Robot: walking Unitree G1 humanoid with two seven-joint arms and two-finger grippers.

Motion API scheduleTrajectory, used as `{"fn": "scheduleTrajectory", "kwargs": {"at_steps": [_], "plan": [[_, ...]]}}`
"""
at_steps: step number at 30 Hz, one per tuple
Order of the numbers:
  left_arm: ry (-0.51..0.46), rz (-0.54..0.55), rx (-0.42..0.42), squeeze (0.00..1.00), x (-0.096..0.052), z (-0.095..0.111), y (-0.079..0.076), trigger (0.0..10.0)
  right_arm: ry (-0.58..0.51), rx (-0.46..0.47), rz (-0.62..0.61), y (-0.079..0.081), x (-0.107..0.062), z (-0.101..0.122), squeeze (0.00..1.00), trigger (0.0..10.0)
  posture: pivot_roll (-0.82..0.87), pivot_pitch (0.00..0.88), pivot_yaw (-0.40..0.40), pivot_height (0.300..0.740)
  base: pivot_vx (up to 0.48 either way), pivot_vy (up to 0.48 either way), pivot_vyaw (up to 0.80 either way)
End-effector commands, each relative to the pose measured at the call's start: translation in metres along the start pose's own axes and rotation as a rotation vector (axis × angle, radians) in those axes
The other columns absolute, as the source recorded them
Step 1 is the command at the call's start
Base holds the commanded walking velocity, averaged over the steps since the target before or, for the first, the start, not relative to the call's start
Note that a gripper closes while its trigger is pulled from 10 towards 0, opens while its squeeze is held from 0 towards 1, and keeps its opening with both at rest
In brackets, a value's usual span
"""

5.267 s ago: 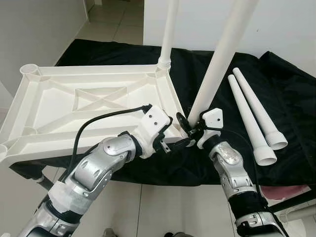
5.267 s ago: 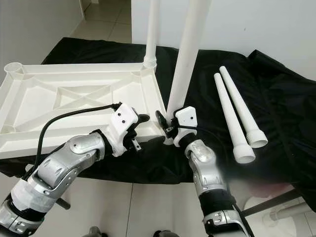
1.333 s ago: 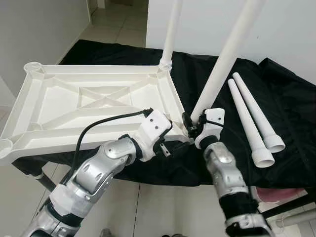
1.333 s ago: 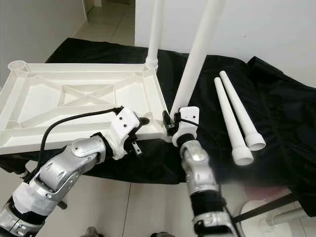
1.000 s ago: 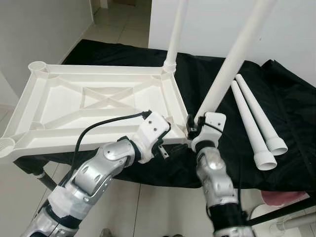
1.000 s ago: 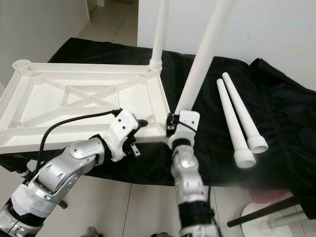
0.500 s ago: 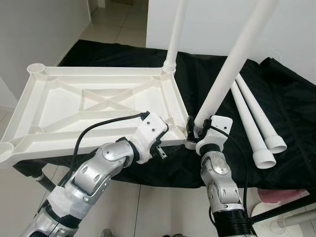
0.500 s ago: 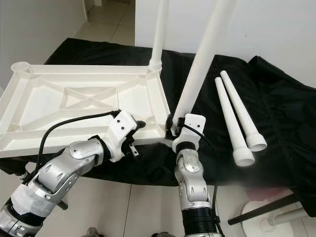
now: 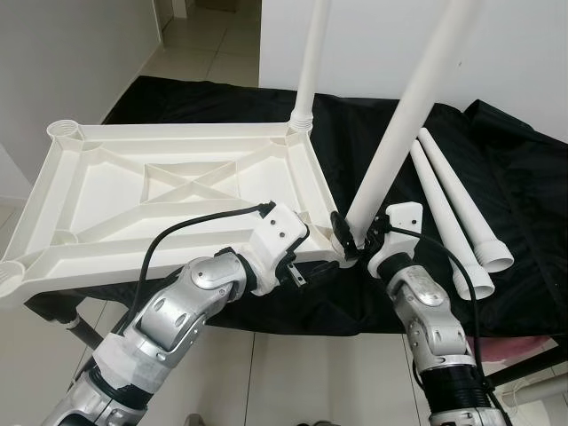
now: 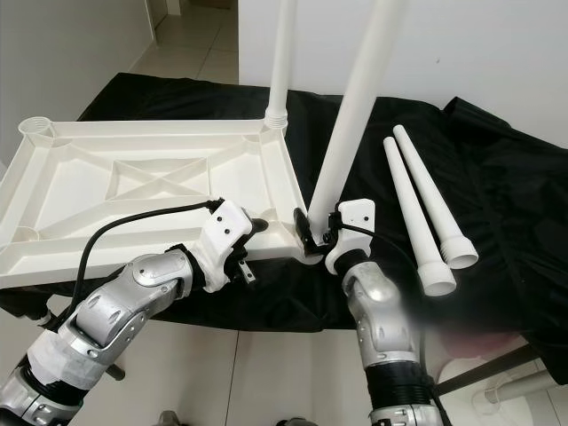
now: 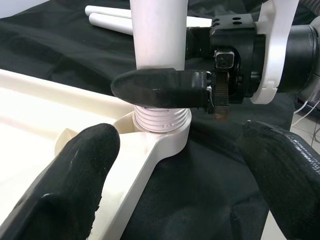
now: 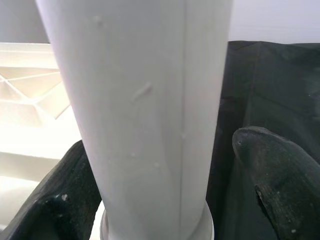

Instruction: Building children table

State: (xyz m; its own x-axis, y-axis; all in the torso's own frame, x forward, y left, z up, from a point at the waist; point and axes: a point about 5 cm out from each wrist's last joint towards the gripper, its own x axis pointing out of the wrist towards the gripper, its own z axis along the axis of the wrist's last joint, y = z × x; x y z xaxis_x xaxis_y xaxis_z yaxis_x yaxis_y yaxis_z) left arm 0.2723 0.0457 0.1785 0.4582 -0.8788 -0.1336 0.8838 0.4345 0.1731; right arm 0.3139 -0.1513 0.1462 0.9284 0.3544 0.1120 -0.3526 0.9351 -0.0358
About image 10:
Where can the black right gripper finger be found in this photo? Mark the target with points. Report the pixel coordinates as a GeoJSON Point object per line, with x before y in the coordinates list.
{"type": "Point", "coordinates": [307, 234]}

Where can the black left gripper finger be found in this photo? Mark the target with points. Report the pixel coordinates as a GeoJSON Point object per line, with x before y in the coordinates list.
{"type": "Point", "coordinates": [258, 225]}
{"type": "Point", "coordinates": [267, 271]}

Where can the white plastic table leg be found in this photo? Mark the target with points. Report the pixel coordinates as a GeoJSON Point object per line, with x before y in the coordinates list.
{"type": "Point", "coordinates": [282, 62]}
{"type": "Point", "coordinates": [408, 209]}
{"type": "Point", "coordinates": [359, 106]}
{"type": "Point", "coordinates": [430, 191]}

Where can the white plastic table top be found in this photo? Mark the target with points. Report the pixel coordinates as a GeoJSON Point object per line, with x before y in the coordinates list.
{"type": "Point", "coordinates": [71, 213]}

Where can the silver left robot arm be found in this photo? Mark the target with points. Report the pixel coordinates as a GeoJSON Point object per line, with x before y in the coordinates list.
{"type": "Point", "coordinates": [124, 311]}

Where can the grey robot right foot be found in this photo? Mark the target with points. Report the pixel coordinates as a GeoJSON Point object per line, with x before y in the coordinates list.
{"type": "Point", "coordinates": [293, 422]}

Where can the grey robot foot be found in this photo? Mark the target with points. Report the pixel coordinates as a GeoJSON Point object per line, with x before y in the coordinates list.
{"type": "Point", "coordinates": [293, 422]}
{"type": "Point", "coordinates": [170, 420]}

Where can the grey robot left foot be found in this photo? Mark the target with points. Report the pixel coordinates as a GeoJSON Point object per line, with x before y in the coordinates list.
{"type": "Point", "coordinates": [170, 420]}

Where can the black cloth table cover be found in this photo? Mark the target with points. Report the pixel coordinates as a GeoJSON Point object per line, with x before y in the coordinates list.
{"type": "Point", "coordinates": [524, 195]}

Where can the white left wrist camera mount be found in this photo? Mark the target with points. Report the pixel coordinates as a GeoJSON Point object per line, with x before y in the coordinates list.
{"type": "Point", "coordinates": [226, 229]}

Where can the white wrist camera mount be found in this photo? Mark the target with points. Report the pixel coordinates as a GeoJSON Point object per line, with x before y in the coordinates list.
{"type": "Point", "coordinates": [226, 229]}
{"type": "Point", "coordinates": [358, 215]}

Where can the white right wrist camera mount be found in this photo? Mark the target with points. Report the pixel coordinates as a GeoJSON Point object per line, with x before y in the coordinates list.
{"type": "Point", "coordinates": [358, 215]}

